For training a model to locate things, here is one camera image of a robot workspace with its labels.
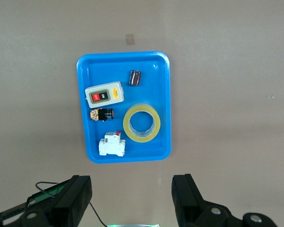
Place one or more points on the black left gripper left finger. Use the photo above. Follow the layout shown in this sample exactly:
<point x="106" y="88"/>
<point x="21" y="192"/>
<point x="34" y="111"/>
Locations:
<point x="71" y="203"/>

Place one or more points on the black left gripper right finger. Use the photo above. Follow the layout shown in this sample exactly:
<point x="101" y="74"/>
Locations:
<point x="189" y="203"/>

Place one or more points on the yellow packing tape roll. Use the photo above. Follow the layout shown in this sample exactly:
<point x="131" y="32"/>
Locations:
<point x="126" y="124"/>

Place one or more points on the clear tape scrap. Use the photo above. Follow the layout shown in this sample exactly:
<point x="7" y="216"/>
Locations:
<point x="270" y="96"/>

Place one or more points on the brown tape patch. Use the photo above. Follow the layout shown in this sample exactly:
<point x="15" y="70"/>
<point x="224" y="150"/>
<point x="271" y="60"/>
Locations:
<point x="130" y="39"/>

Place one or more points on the black orange push button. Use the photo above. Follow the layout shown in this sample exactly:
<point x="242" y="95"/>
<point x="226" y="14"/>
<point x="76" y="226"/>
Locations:
<point x="104" y="114"/>

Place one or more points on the blue plastic tray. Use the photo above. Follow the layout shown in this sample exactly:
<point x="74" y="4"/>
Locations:
<point x="153" y="94"/>

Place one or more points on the dark cylindrical capacitor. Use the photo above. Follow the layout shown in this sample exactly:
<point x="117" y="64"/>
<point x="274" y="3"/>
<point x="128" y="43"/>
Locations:
<point x="134" y="78"/>

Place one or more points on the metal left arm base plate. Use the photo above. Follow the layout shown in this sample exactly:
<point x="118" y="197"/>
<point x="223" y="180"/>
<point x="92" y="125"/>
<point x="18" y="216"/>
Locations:
<point x="132" y="225"/>

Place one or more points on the grey on-off switch box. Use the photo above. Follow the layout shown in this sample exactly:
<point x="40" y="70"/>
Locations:
<point x="113" y="99"/>

